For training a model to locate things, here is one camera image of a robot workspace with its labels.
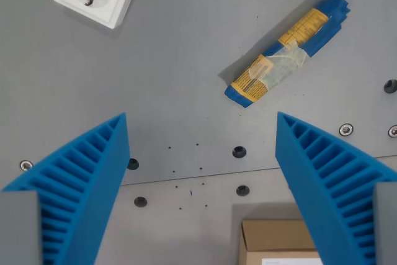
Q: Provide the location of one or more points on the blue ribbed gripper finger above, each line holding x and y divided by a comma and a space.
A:
322, 181
83, 181

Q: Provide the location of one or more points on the silver hex table screw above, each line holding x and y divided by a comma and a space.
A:
393, 131
26, 165
346, 129

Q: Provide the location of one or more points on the black table hole plug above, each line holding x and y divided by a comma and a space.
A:
140, 201
390, 86

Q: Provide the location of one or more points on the brown cardboard box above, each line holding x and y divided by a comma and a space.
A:
279, 243

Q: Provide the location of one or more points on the blue yellow taped packet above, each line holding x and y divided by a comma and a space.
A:
287, 52

